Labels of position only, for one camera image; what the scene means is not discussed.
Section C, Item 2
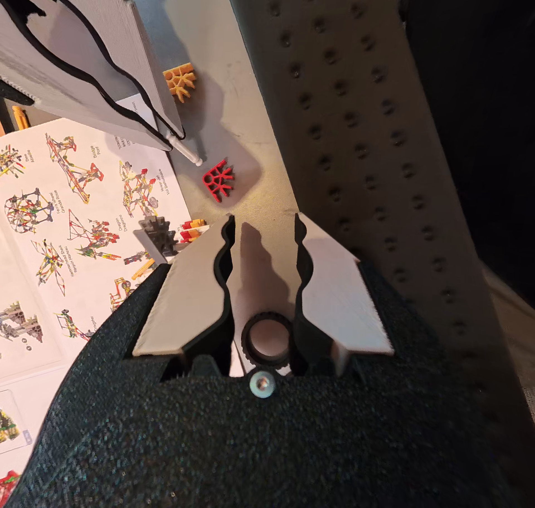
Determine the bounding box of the white rod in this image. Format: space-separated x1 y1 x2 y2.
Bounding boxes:
167 134 204 167

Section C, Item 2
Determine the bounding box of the building instruction sheet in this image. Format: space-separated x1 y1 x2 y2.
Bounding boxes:
0 94 197 458

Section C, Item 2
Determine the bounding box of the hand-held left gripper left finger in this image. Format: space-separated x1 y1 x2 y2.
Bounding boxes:
132 212 237 357

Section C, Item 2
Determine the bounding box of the black rubber tyre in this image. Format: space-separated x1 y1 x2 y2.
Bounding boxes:
240 309 293 368

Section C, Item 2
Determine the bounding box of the black perforated board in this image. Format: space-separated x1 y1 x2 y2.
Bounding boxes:
221 0 527 488

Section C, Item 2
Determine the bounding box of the connector assembly on white rod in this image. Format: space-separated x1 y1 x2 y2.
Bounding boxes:
134 217 208 266

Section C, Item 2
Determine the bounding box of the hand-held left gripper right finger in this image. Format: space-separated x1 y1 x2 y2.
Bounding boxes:
293 212 395 377

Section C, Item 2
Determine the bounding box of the red connector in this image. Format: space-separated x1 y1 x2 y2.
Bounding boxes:
202 159 235 203

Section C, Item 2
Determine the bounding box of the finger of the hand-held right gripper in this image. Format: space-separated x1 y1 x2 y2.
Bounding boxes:
0 0 172 153
29 0 185 139

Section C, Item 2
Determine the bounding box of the yellow connector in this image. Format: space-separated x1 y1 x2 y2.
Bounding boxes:
162 62 197 103

